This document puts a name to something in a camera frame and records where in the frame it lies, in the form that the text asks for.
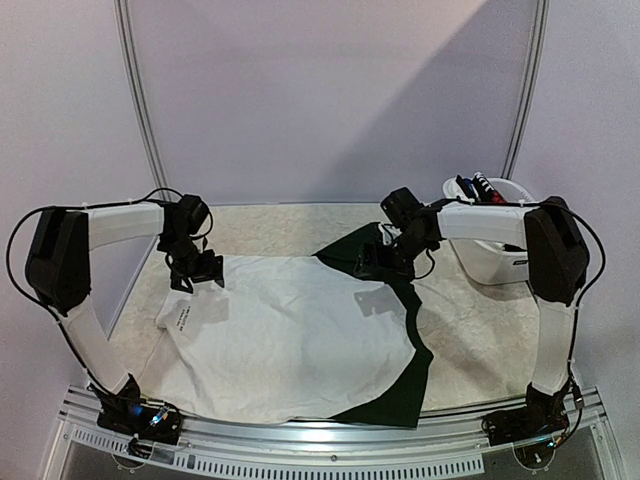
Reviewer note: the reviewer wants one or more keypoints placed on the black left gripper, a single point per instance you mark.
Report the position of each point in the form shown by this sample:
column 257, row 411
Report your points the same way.
column 211, row 269

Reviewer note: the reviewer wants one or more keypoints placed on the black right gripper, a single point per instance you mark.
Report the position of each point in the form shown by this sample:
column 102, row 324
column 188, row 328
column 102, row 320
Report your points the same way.
column 373, row 261

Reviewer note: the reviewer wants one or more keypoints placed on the white and green t-shirt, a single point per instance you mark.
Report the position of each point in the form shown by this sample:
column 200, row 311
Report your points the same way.
column 294, row 337

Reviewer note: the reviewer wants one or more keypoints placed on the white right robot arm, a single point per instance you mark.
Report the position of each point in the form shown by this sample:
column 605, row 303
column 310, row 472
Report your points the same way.
column 547, row 231

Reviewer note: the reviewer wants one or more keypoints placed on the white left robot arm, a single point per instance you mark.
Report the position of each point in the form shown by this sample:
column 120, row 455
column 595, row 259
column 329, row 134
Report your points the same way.
column 58, row 268

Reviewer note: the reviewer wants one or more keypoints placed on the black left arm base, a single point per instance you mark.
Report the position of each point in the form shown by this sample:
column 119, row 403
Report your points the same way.
column 129, row 413

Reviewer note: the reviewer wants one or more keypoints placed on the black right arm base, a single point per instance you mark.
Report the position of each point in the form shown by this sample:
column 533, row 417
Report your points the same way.
column 541, row 416

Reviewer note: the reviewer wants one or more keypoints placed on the white plastic laundry basket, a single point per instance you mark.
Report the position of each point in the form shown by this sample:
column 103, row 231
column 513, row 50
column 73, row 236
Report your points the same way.
column 490, row 263

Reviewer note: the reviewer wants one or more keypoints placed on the dark patterned clothes pile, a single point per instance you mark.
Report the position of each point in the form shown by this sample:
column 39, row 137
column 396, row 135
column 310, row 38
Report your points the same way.
column 480, row 189

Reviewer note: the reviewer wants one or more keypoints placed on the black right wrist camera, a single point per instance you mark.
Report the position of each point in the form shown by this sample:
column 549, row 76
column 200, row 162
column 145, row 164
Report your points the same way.
column 401, row 207

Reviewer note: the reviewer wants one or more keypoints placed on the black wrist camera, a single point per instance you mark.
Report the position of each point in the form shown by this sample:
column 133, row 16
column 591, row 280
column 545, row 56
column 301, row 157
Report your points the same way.
column 401, row 207
column 193, row 214

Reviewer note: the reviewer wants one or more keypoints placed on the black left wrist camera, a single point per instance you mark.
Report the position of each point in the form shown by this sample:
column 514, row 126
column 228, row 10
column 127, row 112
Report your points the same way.
column 193, row 214

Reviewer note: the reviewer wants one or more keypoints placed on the aluminium front rail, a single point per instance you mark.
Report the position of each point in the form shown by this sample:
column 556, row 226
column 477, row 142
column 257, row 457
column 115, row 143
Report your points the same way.
column 445, row 445

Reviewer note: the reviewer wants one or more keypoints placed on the left aluminium frame post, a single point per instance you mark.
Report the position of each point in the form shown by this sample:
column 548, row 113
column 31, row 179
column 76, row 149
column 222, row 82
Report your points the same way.
column 136, row 87

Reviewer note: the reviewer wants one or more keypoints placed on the aluminium frame post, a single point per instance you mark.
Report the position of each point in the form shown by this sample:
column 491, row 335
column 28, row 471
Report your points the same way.
column 136, row 87
column 528, row 85

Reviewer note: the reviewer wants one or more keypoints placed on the right aluminium frame post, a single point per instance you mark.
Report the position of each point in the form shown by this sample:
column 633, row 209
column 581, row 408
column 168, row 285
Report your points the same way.
column 528, row 85

